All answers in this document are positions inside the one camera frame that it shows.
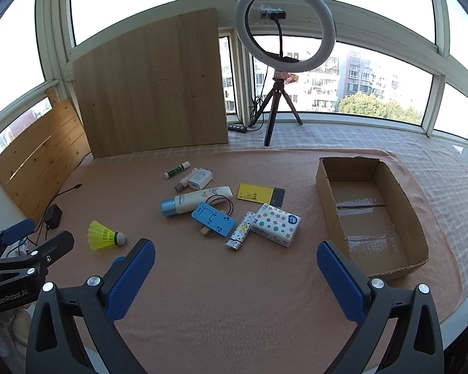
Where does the yellow plastic shuttlecock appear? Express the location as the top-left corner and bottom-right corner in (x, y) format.
(87, 220), (127, 251)

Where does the white blue sunscreen tube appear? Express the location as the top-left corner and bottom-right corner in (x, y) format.
(160, 186), (232, 217)

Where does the small pink grey-capped bottle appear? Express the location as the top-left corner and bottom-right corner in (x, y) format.
(174, 168), (197, 193)

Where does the blue plastic phone stand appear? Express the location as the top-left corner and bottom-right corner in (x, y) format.
(192, 203), (236, 237)

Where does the green white glue stick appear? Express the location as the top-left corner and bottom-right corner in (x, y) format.
(164, 161), (190, 179)

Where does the white usb charger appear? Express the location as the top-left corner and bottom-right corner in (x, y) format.
(188, 168), (213, 191)

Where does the brown hair tie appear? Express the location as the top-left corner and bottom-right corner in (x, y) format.
(205, 195), (235, 215)

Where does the patterned white lighter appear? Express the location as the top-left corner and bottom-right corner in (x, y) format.
(226, 211), (255, 251)

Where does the patterned white tissue pack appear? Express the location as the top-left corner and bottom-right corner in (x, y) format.
(250, 204), (301, 248)

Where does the yellow black ruler card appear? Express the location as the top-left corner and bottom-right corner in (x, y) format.
(236, 182), (285, 208)

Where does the wooden clothespin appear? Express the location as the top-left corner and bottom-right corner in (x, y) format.
(200, 226), (216, 237)

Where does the gloved left hand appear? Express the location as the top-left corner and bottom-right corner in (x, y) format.
(0, 306), (32, 348)

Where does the black power adapter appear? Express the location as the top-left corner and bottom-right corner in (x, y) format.
(44, 204), (62, 230)

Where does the pine slat wooden panel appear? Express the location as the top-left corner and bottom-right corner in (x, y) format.
(0, 100), (90, 221)

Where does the brown cardboard box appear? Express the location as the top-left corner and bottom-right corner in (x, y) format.
(316, 156), (429, 281)

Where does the grey checked bed sheet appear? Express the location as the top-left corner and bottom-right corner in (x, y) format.
(222, 122), (468, 319)

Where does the large light wooden board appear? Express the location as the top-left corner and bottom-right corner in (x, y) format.
(72, 8), (228, 158)

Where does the black tripod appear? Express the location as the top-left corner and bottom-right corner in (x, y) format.
(248, 79), (303, 147)

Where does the black cable with plug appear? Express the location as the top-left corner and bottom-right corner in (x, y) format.
(31, 183), (83, 242)

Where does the black inline cable switch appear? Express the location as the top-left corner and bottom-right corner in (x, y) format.
(227, 124), (247, 133)

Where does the white ring light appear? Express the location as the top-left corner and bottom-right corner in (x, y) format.
(234, 0), (337, 74)

